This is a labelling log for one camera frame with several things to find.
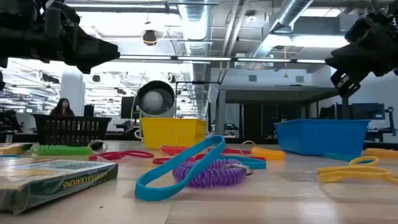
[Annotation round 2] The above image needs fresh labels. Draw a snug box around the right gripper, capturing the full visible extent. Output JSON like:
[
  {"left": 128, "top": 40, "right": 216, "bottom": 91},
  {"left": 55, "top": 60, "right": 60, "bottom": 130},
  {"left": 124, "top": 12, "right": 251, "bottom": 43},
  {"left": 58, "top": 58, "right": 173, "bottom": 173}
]
[{"left": 325, "top": 21, "right": 398, "bottom": 99}]

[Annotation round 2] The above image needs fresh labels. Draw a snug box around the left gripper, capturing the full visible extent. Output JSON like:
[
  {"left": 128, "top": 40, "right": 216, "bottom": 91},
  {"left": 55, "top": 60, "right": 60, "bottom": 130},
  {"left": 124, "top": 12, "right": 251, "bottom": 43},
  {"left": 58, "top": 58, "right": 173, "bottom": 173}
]
[{"left": 36, "top": 26, "right": 121, "bottom": 75}]

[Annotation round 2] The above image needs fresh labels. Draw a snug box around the yellow carded crayon pack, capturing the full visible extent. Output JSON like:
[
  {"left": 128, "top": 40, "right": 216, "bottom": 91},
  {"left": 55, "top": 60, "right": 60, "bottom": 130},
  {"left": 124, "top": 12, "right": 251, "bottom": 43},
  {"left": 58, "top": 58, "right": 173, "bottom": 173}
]
[
  {"left": 363, "top": 148, "right": 398, "bottom": 159},
  {"left": 0, "top": 159, "right": 119, "bottom": 215}
]

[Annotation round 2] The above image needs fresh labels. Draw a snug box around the green coil keychain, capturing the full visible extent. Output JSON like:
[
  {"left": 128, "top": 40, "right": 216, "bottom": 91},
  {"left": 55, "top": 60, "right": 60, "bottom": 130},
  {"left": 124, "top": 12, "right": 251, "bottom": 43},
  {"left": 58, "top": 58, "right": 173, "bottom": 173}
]
[{"left": 30, "top": 139, "right": 108, "bottom": 156}]

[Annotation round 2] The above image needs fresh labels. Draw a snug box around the yellow rubber band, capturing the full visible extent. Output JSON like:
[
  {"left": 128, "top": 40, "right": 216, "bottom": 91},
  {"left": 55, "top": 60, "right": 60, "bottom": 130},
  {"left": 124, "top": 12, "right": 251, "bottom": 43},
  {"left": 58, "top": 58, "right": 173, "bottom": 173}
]
[
  {"left": 318, "top": 170, "right": 398, "bottom": 184},
  {"left": 317, "top": 155, "right": 393, "bottom": 175}
]

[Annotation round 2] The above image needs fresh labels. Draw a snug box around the yellow orange coil keychain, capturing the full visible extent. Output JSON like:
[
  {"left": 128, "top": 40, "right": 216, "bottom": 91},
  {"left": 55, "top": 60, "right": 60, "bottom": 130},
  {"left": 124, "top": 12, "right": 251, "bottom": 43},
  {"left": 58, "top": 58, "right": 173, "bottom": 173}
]
[{"left": 241, "top": 140, "right": 286, "bottom": 161}]

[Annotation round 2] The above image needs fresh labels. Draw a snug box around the small yellow green crayon box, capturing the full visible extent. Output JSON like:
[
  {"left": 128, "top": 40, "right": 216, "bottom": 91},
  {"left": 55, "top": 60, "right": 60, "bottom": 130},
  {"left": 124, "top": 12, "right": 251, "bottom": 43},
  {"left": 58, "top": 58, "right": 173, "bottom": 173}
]
[{"left": 0, "top": 142, "right": 34, "bottom": 156}]

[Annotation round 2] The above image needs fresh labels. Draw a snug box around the purple coil keychain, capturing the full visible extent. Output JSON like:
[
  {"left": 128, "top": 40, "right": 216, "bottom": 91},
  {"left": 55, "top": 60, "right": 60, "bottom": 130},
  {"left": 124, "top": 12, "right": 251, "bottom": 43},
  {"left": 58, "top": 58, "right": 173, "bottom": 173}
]
[{"left": 172, "top": 158, "right": 254, "bottom": 189}]

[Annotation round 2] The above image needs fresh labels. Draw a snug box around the white round column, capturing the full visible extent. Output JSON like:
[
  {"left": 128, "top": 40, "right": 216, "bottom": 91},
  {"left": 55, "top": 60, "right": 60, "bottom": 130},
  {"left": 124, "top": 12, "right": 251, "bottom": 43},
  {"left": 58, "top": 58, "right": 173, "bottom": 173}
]
[{"left": 60, "top": 70, "right": 85, "bottom": 108}]

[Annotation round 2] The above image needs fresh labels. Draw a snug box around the black background monitor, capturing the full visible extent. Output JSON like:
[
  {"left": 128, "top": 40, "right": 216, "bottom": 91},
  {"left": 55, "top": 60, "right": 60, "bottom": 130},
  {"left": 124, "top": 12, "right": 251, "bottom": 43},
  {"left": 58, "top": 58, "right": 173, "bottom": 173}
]
[
  {"left": 120, "top": 96, "right": 140, "bottom": 119},
  {"left": 351, "top": 102, "right": 386, "bottom": 121}
]

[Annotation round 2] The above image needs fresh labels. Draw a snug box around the person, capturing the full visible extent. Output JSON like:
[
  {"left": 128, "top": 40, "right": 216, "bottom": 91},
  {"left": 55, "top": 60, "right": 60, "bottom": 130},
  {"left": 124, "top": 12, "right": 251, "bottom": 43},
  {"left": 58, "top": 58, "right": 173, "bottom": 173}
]
[
  {"left": 49, "top": 98, "right": 75, "bottom": 116},
  {"left": 0, "top": 109, "right": 23, "bottom": 133}
]

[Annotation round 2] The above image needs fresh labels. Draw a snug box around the blue plastic basket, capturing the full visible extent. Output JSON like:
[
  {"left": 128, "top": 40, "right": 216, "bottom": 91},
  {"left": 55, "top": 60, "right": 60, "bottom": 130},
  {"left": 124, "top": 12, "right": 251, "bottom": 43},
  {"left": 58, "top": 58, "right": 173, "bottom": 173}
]
[{"left": 274, "top": 119, "right": 371, "bottom": 157}]

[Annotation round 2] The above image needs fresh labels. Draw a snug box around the black plastic basket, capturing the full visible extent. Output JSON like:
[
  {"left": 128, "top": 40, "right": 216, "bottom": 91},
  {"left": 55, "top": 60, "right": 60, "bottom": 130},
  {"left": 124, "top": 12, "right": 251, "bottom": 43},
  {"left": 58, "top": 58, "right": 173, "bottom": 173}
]
[{"left": 32, "top": 113, "right": 112, "bottom": 146}]

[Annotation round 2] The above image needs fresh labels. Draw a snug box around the grey perforated metal stand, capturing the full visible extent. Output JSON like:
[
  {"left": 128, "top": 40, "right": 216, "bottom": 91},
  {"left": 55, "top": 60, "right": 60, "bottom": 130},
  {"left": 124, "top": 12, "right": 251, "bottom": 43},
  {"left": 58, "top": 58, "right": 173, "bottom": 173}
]
[{"left": 214, "top": 85, "right": 349, "bottom": 137}]

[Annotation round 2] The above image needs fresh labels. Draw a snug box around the white spot lamp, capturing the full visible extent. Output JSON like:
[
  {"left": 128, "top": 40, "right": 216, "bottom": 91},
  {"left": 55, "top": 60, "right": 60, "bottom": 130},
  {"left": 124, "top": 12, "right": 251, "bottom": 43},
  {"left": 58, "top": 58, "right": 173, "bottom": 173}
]
[{"left": 136, "top": 80, "right": 177, "bottom": 118}]

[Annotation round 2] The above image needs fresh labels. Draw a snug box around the yellow plastic basket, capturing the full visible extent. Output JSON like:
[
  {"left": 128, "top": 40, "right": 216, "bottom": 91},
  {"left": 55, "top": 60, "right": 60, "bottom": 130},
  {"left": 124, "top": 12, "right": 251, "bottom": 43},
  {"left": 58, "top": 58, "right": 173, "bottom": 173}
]
[{"left": 139, "top": 117, "right": 208, "bottom": 150}]

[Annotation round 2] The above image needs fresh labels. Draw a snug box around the long ceiling light bar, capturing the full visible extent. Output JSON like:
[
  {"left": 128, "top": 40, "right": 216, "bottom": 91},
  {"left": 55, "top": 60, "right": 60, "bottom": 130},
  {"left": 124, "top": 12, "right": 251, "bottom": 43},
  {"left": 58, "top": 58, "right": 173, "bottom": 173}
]
[{"left": 119, "top": 55, "right": 326, "bottom": 64}]

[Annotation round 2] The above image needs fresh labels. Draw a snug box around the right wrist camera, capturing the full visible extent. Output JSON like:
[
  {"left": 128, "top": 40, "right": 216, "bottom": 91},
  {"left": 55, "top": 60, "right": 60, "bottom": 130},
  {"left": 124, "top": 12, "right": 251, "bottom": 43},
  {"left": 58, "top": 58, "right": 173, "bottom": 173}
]
[{"left": 344, "top": 17, "right": 376, "bottom": 44}]

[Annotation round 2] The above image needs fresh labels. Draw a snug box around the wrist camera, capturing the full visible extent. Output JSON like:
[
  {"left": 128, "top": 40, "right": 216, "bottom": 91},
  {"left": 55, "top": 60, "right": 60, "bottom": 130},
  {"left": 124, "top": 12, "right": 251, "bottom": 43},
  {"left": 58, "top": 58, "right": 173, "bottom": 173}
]
[
  {"left": 344, "top": 17, "right": 376, "bottom": 44},
  {"left": 43, "top": 0, "right": 81, "bottom": 35}
]

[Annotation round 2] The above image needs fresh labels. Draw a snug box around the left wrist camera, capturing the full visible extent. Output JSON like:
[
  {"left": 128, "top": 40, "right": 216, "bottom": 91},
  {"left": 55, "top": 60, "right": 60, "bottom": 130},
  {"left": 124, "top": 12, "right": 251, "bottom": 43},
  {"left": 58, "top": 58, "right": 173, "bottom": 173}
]
[{"left": 43, "top": 0, "right": 81, "bottom": 35}]

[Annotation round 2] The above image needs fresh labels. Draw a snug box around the black ceiling-hung camera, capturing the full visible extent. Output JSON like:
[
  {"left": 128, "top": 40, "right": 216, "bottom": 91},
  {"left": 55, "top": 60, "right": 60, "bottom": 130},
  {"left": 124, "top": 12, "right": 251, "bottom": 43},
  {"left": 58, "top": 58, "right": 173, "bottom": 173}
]
[{"left": 142, "top": 29, "right": 158, "bottom": 47}]

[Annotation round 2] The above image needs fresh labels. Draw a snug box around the white lamp cable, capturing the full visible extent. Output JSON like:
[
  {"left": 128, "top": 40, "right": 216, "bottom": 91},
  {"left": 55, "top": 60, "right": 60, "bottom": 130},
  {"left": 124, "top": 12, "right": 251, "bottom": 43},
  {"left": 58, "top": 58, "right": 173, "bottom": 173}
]
[{"left": 129, "top": 70, "right": 147, "bottom": 140}]

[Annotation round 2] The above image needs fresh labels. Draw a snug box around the corrugated silver air duct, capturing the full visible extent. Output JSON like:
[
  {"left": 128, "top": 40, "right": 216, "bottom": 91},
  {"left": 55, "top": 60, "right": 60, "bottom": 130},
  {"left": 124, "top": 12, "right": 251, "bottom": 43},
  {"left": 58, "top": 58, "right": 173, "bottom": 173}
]
[{"left": 177, "top": 0, "right": 218, "bottom": 119}]

